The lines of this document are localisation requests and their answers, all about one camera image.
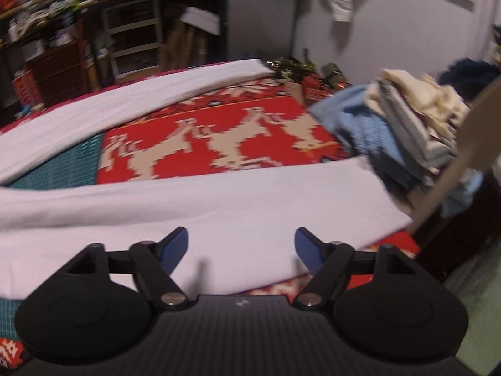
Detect red and white box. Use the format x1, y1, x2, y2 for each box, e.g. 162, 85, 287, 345
11, 68, 40, 107

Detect red patterned blanket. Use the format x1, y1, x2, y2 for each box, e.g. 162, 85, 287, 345
0, 60, 421, 369

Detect green cutting mat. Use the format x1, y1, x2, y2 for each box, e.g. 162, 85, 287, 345
0, 131, 106, 341

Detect dark blue fluffy cloth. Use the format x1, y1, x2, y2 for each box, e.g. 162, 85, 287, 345
436, 58, 501, 100

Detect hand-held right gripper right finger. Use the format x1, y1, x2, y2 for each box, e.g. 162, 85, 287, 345
294, 227, 421, 311

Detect white plastic drawer unit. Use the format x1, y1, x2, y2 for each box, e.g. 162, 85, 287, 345
102, 0, 165, 81

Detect green tangled decoration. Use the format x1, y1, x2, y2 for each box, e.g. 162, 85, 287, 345
265, 55, 350, 89

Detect cream cloth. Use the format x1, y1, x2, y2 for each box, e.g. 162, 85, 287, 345
381, 68, 470, 130

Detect upright cardboard boxes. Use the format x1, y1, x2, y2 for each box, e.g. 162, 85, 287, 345
158, 6, 222, 72

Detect light wooden post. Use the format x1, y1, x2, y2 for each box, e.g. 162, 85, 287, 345
411, 80, 501, 236

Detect brown wooden drawer chest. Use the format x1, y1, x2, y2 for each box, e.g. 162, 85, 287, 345
25, 39, 90, 106

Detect dark wooden furniture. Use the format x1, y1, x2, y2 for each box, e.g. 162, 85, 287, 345
415, 172, 501, 280

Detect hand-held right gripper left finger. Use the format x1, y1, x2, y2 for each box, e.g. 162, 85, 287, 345
63, 226, 190, 311

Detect cluttered shelf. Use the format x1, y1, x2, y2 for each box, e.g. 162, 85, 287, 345
0, 0, 87, 53

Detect white refrigerator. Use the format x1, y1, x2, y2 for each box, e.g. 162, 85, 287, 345
227, 0, 299, 64

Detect grey striped cloth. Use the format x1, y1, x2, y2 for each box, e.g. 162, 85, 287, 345
366, 78, 458, 177

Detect pile of folded clothes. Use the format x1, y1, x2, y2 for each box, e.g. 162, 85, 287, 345
311, 85, 484, 220

